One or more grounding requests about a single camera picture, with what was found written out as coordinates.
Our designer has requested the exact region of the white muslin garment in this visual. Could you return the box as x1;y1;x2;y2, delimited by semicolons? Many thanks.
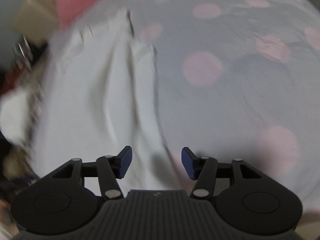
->
32;10;179;192

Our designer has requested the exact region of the white folded cloth pile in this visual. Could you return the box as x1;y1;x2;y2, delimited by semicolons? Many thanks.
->
1;86;34;147

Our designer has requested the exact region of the orange brown cloth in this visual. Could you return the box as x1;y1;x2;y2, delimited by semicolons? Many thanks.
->
0;67;22;95

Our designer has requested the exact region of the polka dot bed sheet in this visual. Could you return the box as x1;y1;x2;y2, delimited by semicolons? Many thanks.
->
49;0;320;221

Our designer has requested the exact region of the beige padded headboard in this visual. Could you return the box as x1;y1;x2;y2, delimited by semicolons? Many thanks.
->
12;0;58;47

